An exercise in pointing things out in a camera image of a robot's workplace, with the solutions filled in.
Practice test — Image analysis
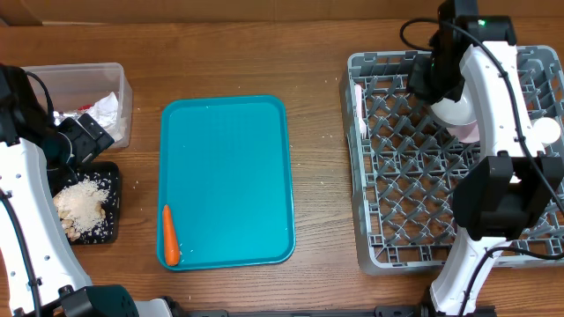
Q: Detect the silver red foil wrapper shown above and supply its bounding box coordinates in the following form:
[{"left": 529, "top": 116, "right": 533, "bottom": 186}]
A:
[{"left": 53, "top": 104, "right": 93, "bottom": 126}]

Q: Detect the white napkin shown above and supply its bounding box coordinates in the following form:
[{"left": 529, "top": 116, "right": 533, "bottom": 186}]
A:
[{"left": 85, "top": 92, "right": 126, "bottom": 143}]

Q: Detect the grey bowl with rice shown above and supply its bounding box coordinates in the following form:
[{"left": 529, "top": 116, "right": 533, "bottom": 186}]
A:
[{"left": 430, "top": 85, "right": 476, "bottom": 128}]

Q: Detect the pink round plate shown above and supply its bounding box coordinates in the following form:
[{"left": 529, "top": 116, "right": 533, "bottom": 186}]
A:
[{"left": 447, "top": 122, "right": 479, "bottom": 144}]

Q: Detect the white plastic fork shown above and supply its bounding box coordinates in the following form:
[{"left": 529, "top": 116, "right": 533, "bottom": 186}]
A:
[{"left": 354, "top": 84, "right": 367, "bottom": 139}]

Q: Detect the white plastic cup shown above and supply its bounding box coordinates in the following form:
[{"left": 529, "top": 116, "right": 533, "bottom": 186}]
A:
[{"left": 531, "top": 117, "right": 561, "bottom": 148}]

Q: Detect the orange carrot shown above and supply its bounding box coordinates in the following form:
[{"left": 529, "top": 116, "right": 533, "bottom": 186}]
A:
[{"left": 162, "top": 204, "right": 181, "bottom": 266}]

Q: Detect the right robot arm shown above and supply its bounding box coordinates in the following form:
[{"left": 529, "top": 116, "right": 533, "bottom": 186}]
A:
[{"left": 407, "top": 1, "right": 563, "bottom": 316}]

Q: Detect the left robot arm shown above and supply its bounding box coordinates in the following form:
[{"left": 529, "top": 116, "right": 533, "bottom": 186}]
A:
[{"left": 1, "top": 65, "right": 184, "bottom": 317}]

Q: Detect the black plastic waste bin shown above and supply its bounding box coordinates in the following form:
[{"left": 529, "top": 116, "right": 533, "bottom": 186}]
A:
[{"left": 48, "top": 162, "right": 122, "bottom": 245}]

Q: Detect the grey dishwasher rack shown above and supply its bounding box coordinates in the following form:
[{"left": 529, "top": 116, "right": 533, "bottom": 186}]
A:
[{"left": 340, "top": 46, "right": 563, "bottom": 275}]

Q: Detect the clear plastic storage bin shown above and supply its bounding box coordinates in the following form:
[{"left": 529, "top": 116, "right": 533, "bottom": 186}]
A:
[{"left": 25, "top": 63, "right": 133, "bottom": 149}]

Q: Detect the pile of peanuts and rice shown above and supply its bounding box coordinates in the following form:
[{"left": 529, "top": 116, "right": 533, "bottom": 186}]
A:
[{"left": 53, "top": 179, "right": 109, "bottom": 241}]

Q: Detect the teal serving tray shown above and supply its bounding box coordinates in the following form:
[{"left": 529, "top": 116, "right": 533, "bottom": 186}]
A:
[{"left": 158, "top": 95, "right": 296, "bottom": 271}]

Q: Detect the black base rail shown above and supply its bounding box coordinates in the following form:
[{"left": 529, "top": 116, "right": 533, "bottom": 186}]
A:
[{"left": 185, "top": 306, "right": 445, "bottom": 317}]

